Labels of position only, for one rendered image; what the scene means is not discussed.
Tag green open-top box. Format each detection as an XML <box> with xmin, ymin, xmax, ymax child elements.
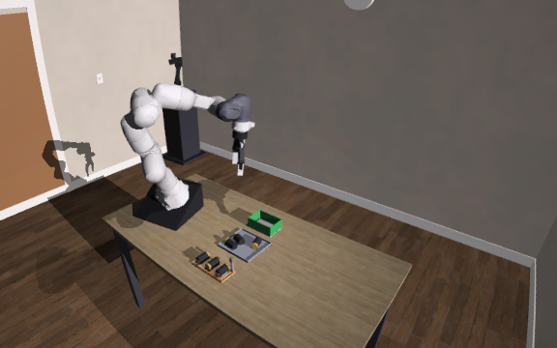
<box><xmin>248</xmin><ymin>210</ymin><xmax>282</xmax><ymax>238</ymax></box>

